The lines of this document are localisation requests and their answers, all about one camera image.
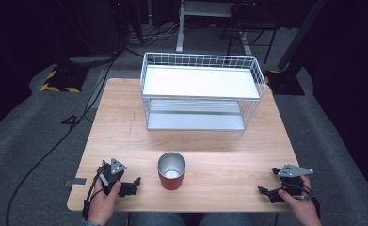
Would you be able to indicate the white desk frame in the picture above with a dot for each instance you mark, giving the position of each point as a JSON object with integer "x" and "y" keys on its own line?
{"x": 181, "y": 25}

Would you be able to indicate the grey tape strip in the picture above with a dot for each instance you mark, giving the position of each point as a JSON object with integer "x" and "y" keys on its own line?
{"x": 76, "y": 181}

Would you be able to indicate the person's right leg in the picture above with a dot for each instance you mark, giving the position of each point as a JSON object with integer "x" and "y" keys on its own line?
{"x": 225, "y": 220}

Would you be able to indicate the black stand base yellow edge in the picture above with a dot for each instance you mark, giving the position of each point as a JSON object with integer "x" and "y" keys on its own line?
{"x": 285, "y": 83}

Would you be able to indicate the person's left leg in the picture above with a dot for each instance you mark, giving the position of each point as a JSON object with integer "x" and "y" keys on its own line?
{"x": 158, "y": 220}

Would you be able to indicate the black chair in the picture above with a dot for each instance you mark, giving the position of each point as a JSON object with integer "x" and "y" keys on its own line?
{"x": 253, "y": 22}

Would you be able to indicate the black slanted stand post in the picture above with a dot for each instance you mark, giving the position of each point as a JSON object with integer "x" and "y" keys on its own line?
{"x": 300, "y": 34}

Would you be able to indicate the person's left hand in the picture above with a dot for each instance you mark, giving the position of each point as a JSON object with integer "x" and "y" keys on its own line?
{"x": 101, "y": 204}

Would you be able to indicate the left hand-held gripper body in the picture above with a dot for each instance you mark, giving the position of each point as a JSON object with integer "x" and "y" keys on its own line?
{"x": 109, "y": 175}

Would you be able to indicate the red cup with steel inside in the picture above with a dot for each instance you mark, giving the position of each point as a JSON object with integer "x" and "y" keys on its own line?
{"x": 171, "y": 171}

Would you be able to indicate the person's right hand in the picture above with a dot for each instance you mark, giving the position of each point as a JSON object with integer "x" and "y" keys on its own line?
{"x": 300, "y": 207}

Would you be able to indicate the yellow black striped stand base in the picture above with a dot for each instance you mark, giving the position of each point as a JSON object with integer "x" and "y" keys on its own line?
{"x": 64, "y": 80}

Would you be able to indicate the person's leg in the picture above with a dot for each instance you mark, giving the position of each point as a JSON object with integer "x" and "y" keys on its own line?
{"x": 158, "y": 220}
{"x": 225, "y": 220}

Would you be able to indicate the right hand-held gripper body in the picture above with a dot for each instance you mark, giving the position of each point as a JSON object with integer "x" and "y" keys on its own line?
{"x": 294, "y": 175}

